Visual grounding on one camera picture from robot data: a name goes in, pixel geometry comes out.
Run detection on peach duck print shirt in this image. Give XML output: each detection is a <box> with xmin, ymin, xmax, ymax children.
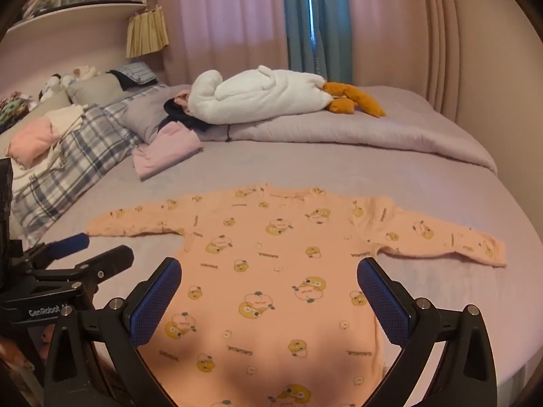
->
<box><xmin>88</xmin><ymin>185</ymin><xmax>506</xmax><ymax>406</ymax></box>

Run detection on pink folded clothes on pillow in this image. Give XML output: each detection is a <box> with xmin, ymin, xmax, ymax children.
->
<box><xmin>5</xmin><ymin>117</ymin><xmax>60</xmax><ymax>168</ymax></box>

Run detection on lilac bed sheet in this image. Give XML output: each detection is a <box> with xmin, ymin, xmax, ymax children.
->
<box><xmin>44</xmin><ymin>142</ymin><xmax>542</xmax><ymax>406</ymax></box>

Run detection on plaid pillow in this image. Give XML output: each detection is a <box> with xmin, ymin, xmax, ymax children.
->
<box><xmin>11</xmin><ymin>84</ymin><xmax>167</xmax><ymax>246</ymax></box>

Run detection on folded pink garment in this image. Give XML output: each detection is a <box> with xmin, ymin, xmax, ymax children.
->
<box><xmin>133</xmin><ymin>122</ymin><xmax>203</xmax><ymax>181</ymax></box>

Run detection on small plush toys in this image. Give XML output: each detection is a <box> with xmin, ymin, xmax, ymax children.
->
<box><xmin>39</xmin><ymin>65</ymin><xmax>101</xmax><ymax>102</ymax></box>

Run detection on grey pillow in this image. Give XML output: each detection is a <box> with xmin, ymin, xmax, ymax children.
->
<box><xmin>65</xmin><ymin>74</ymin><xmax>128</xmax><ymax>106</ymax></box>

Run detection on dark navy garment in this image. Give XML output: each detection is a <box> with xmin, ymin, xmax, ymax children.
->
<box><xmin>158</xmin><ymin>99</ymin><xmax>212</xmax><ymax>132</ymax></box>

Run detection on lilac folded duvet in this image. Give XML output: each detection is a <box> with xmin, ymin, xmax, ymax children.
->
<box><xmin>199</xmin><ymin>84</ymin><xmax>498</xmax><ymax>176</ymax></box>

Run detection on striped pillow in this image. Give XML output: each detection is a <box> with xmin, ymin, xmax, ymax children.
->
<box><xmin>109</xmin><ymin>62</ymin><xmax>157</xmax><ymax>91</ymax></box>

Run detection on yellow pleated lampshade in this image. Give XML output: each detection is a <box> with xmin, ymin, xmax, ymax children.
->
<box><xmin>126</xmin><ymin>5</ymin><xmax>169</xmax><ymax>59</ymax></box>

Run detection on pink curtain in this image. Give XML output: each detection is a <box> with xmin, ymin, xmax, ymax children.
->
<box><xmin>149</xmin><ymin>0</ymin><xmax>460</xmax><ymax>119</ymax></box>

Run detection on teal curtain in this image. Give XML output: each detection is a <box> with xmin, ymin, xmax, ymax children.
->
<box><xmin>284</xmin><ymin>0</ymin><xmax>353</xmax><ymax>84</ymax></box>

